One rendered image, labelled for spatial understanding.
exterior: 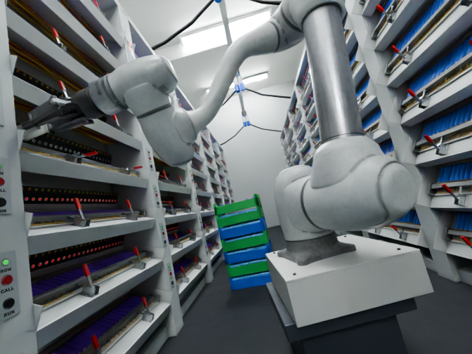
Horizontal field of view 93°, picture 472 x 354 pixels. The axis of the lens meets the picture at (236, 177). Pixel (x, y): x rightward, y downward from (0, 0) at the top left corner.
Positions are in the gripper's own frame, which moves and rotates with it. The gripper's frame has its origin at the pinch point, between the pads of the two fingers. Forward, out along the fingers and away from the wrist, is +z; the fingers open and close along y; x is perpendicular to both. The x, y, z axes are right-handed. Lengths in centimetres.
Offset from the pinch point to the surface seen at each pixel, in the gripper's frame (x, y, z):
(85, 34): -48, -24, -10
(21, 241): 29.4, 8.0, 0.8
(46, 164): 10.6, -0.4, -1.2
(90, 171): 10.2, -15.6, -1.7
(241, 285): 84, -96, -20
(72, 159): 6.8, -10.3, -1.1
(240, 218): 45, -95, -35
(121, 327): 63, -28, 12
